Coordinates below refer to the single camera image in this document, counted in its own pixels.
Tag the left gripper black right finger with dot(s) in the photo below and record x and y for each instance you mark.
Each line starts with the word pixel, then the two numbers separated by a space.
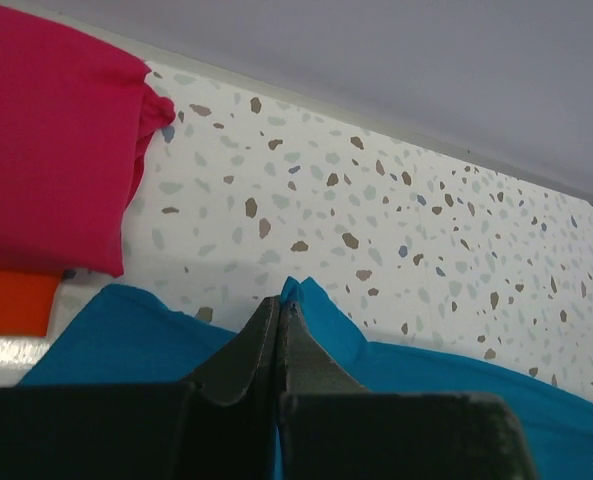
pixel 332 427

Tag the blue t shirt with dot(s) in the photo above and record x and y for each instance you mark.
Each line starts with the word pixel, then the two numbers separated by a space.
pixel 127 335

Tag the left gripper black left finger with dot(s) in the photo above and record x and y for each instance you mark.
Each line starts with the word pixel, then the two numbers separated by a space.
pixel 218 422

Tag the folded magenta t shirt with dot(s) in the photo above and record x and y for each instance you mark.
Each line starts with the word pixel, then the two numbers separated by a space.
pixel 76 119

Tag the folded orange t shirt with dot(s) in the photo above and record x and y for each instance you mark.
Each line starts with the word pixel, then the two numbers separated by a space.
pixel 26 300

